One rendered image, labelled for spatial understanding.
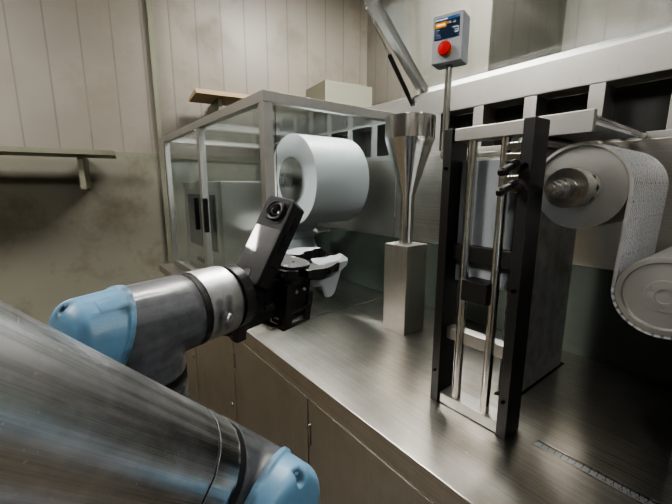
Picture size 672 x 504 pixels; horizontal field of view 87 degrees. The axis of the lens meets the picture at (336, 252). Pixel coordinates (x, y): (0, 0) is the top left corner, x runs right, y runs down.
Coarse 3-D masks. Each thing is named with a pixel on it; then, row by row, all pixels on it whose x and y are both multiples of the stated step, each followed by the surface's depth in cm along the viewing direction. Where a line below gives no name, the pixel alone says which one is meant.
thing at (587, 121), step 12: (552, 120) 60; (564, 120) 59; (576, 120) 57; (588, 120) 56; (600, 120) 59; (612, 120) 63; (552, 132) 60; (564, 132) 59; (576, 132) 57; (588, 132) 57; (600, 132) 65; (612, 132) 65; (624, 132) 66; (636, 132) 72
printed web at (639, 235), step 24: (576, 144) 60; (600, 144) 57; (648, 168) 61; (648, 192) 61; (624, 216) 56; (648, 216) 63; (552, 240) 75; (624, 240) 57; (648, 240) 67; (552, 264) 76; (624, 264) 59; (552, 288) 78; (552, 312) 80; (528, 336) 74; (552, 336) 82; (528, 360) 76; (552, 360) 85; (528, 384) 78
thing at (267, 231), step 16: (272, 208) 43; (288, 208) 42; (256, 224) 44; (272, 224) 42; (288, 224) 42; (256, 240) 43; (272, 240) 41; (288, 240) 43; (240, 256) 43; (256, 256) 42; (272, 256) 41; (256, 272) 41; (272, 272) 42
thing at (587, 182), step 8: (568, 168) 57; (576, 168) 58; (552, 176) 59; (560, 176) 58; (568, 176) 57; (576, 176) 56; (584, 176) 55; (592, 176) 57; (576, 184) 56; (584, 184) 55; (592, 184) 56; (600, 184) 58; (544, 192) 60; (576, 192) 56; (584, 192) 55; (592, 192) 57; (552, 200) 59; (560, 200) 58; (568, 200) 57; (576, 200) 56; (584, 200) 57; (592, 200) 59
